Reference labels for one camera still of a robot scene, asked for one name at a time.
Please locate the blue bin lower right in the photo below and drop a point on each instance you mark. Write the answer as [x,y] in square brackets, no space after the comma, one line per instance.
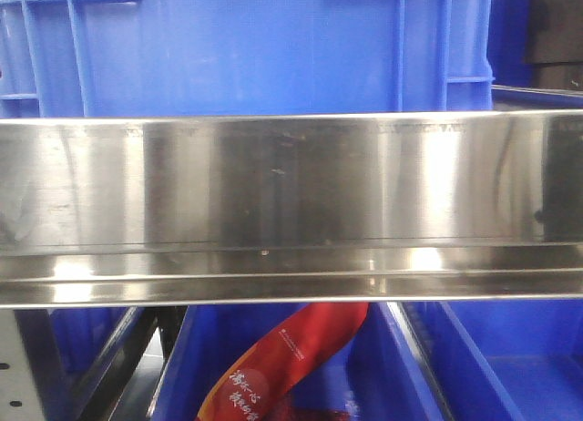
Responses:
[504,360]

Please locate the white perforated shelf upright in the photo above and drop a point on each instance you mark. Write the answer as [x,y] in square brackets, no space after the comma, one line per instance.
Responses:
[20,399]

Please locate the blue bin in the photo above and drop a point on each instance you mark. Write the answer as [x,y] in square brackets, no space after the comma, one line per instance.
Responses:
[504,360]
[81,333]
[374,377]

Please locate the red printed bag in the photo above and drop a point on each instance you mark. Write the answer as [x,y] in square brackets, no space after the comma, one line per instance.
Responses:
[256,382]

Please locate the blue bin lower middle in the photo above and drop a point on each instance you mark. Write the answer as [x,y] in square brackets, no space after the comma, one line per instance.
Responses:
[374,377]

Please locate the stainless steel shelf edge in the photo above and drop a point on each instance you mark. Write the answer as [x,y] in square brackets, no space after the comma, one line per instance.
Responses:
[404,206]

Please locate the blue bin lower left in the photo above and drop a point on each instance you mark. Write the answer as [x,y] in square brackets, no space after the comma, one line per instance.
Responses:
[81,333]

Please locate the large blue crate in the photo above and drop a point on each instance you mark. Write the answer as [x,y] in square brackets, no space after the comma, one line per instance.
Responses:
[109,58]

